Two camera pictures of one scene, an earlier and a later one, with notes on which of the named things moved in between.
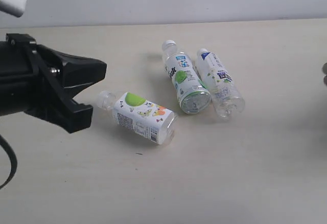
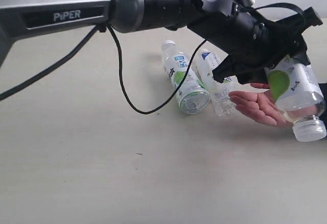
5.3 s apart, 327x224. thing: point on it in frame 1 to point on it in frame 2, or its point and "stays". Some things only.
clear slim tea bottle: (227, 99) stays
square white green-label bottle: (149, 120) to (299, 97)
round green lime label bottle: (193, 95) stays
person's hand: (324, 71) to (261, 106)
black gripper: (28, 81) to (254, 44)
